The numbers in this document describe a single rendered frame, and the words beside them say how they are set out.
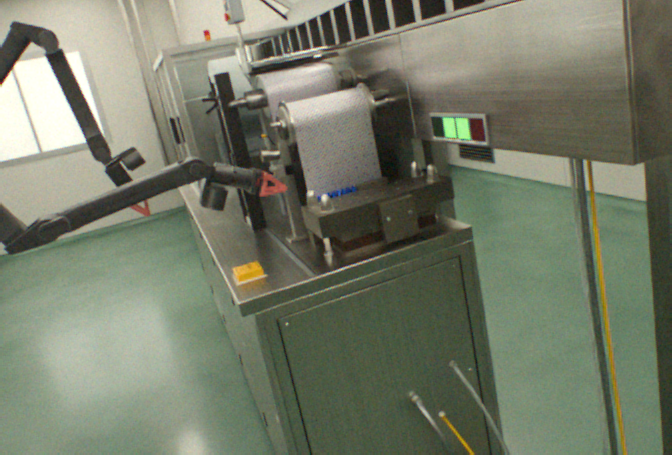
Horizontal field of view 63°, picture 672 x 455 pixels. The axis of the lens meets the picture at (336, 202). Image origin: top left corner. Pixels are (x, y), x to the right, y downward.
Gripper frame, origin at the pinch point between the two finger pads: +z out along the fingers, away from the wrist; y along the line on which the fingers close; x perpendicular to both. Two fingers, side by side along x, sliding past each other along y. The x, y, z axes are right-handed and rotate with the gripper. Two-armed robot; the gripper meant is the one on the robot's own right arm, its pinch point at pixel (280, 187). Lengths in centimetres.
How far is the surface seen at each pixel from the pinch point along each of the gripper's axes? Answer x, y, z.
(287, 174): 3.6, -7.2, 3.0
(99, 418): -136, -116, -29
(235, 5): 57, -57, -17
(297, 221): -9.8, -8.1, 9.9
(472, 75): 37, 42, 26
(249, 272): -22.7, 13.0, -6.4
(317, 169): 7.3, 0.2, 9.3
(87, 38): 78, -555, -110
